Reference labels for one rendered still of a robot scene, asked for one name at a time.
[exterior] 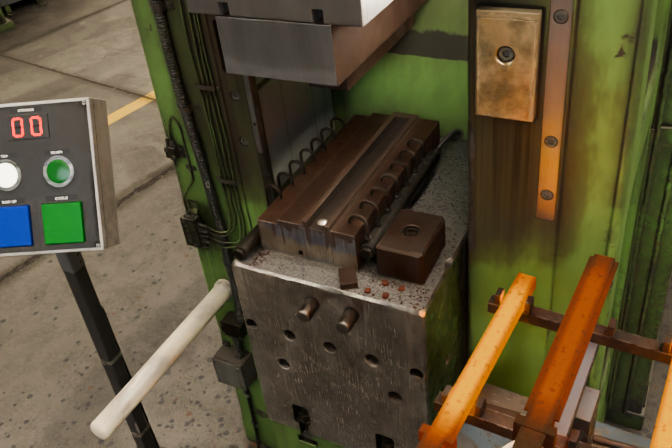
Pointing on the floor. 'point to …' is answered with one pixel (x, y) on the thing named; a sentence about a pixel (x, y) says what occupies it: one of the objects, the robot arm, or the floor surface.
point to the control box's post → (102, 337)
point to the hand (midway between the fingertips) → (528, 446)
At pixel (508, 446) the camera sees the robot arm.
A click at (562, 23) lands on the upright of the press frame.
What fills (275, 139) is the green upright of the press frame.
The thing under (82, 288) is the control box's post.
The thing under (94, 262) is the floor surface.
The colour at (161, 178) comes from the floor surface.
